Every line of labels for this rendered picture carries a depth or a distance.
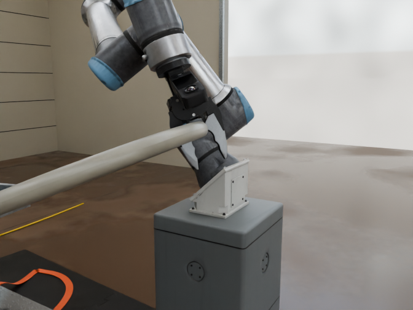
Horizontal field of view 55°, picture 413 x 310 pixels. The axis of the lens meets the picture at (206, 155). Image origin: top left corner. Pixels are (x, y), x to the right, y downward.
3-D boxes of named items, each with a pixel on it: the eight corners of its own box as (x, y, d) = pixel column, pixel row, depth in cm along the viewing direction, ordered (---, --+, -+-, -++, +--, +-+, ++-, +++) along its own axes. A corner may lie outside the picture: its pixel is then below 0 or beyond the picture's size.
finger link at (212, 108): (228, 127, 80) (204, 90, 79) (230, 126, 78) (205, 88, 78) (209, 139, 79) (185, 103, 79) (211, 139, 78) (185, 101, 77)
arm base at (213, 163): (216, 184, 172) (203, 166, 174) (247, 158, 162) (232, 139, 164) (193, 195, 155) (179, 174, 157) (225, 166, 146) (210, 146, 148)
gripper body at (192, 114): (208, 117, 85) (187, 64, 85) (214, 112, 77) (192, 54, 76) (174, 130, 84) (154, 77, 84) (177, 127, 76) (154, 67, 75)
